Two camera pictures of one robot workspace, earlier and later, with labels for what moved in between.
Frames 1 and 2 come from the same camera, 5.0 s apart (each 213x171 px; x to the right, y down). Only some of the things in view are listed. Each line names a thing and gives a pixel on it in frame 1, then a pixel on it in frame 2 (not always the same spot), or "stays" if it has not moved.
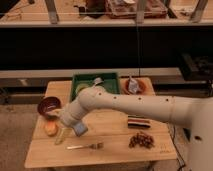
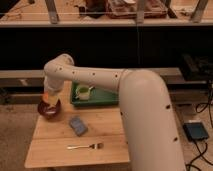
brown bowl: x=48 y=104 stays
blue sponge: x=80 y=129 stays
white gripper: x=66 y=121 to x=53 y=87
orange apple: x=51 y=128 to x=45 y=96
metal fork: x=98 y=146 stays
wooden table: x=111 y=135 stays
